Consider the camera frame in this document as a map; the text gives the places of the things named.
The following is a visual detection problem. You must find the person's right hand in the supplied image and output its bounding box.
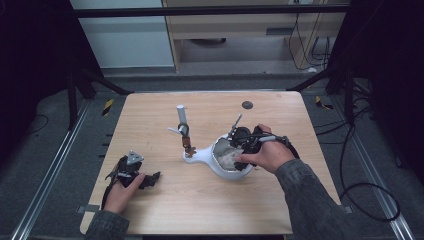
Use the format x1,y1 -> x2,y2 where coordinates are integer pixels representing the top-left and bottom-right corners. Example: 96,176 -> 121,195
234,123 -> 295,174

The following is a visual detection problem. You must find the grey fabric pouch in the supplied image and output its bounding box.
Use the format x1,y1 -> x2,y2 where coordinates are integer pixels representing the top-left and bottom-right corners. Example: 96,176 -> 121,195
218,149 -> 246,171

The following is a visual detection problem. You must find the person's left hand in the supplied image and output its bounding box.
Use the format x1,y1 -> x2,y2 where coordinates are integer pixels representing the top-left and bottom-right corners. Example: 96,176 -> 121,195
103,172 -> 147,215

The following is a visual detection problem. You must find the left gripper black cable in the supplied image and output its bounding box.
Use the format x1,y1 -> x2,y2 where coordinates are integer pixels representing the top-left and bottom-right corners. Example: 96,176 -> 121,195
100,175 -> 118,210

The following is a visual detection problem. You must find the black horizontal frame bar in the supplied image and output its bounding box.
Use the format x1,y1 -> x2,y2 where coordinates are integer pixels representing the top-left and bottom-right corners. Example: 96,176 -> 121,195
74,4 -> 350,18

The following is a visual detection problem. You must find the black metal stand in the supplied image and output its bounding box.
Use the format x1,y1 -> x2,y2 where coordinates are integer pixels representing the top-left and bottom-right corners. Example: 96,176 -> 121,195
65,64 -> 135,132
286,62 -> 357,128

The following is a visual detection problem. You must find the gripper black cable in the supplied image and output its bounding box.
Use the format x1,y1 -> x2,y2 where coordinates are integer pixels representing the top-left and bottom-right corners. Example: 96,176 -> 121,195
100,175 -> 118,210
258,134 -> 301,160

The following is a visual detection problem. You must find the black curtain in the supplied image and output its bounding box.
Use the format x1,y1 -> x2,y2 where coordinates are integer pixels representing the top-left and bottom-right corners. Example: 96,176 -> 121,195
326,0 -> 424,186
0,0 -> 105,164

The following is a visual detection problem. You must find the yellow black striped tape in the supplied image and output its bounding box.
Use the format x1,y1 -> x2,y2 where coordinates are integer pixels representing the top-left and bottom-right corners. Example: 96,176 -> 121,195
101,97 -> 115,117
314,95 -> 335,111

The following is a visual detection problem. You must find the thin black floor cable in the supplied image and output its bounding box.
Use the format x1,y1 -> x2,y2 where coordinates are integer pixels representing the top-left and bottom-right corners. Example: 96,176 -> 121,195
19,113 -> 50,136

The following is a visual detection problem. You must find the hanging black cables bundle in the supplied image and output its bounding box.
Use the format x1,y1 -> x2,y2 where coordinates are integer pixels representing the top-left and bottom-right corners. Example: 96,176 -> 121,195
287,12 -> 332,72

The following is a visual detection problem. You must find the white stand with hook pole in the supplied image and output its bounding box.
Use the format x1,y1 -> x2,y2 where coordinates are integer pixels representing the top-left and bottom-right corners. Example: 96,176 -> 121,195
167,104 -> 255,182

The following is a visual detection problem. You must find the light wooden desk unit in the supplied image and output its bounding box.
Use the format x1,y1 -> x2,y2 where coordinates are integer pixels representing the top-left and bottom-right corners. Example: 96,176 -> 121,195
161,0 -> 351,73

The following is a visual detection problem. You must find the grey drawer handle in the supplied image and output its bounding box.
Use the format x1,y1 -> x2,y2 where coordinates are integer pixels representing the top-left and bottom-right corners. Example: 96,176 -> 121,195
265,26 -> 296,37

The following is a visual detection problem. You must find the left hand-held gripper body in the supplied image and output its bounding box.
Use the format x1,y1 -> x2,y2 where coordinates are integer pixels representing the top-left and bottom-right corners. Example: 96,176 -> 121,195
105,149 -> 146,188

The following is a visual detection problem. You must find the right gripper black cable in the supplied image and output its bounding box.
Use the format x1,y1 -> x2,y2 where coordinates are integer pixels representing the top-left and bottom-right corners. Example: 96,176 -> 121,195
258,134 -> 301,160

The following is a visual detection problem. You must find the white cabinet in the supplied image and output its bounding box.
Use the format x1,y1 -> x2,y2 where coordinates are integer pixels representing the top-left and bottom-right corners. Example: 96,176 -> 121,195
70,0 -> 175,70

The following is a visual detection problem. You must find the aluminium floor rail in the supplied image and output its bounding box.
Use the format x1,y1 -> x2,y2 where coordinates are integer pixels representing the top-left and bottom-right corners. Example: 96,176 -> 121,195
9,99 -> 92,240
332,95 -> 416,240

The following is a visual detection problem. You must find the olive cord keychain brown tag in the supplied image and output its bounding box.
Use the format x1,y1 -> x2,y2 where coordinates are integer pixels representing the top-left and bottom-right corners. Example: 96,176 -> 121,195
177,122 -> 198,159

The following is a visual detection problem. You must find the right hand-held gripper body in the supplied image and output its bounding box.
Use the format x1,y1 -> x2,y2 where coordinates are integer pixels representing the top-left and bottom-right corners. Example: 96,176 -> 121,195
229,113 -> 268,156

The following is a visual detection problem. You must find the thick black looped floor cable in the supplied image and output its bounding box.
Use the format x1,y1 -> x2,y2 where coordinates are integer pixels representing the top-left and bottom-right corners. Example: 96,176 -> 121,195
337,123 -> 402,223

